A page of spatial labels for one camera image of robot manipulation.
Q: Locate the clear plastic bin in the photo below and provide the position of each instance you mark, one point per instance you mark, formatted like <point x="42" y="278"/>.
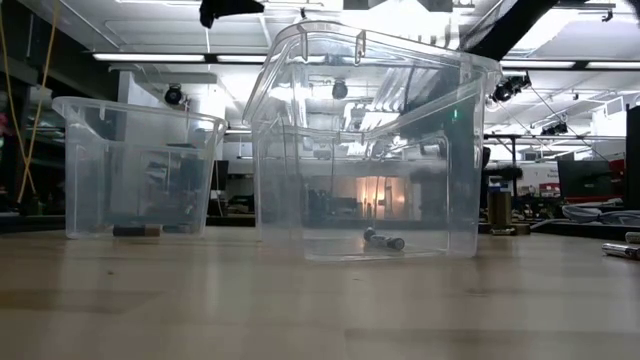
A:
<point x="365" y="150"/>
<point x="135" y="175"/>

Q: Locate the ceiling light strip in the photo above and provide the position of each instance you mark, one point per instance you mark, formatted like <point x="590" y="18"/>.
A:
<point x="240" y="58"/>
<point x="150" y="57"/>

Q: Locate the black ceiling spotlight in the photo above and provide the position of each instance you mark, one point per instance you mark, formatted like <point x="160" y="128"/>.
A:
<point x="339" y="90"/>
<point x="173" y="95"/>

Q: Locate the black monitor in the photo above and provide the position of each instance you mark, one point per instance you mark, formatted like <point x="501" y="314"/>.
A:
<point x="585" y="180"/>

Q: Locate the black ceiling camera cluster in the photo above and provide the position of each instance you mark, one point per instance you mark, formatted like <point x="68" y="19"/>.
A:
<point x="510" y="87"/>

